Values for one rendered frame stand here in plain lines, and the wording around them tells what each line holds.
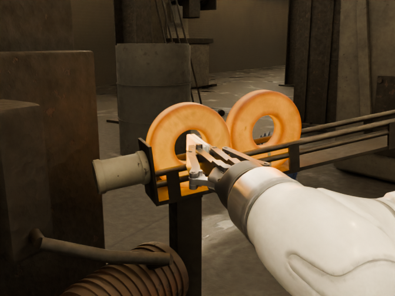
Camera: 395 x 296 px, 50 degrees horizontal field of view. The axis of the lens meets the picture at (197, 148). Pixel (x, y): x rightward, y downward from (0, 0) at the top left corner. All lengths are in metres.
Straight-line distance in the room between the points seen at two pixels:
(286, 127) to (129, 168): 0.31
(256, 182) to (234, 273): 1.27
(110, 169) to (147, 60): 2.43
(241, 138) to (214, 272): 1.03
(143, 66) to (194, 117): 2.39
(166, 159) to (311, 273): 0.41
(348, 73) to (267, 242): 2.59
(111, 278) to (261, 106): 0.40
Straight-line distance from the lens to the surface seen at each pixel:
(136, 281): 0.70
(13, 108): 0.65
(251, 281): 1.70
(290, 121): 0.84
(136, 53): 3.13
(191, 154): 0.65
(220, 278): 1.71
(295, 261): 0.41
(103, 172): 0.71
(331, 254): 0.39
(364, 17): 2.91
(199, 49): 8.45
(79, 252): 0.68
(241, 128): 0.78
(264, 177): 0.50
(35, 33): 0.87
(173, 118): 0.73
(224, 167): 0.58
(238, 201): 0.50
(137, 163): 0.72
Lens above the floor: 0.89
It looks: 14 degrees down
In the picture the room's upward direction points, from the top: straight up
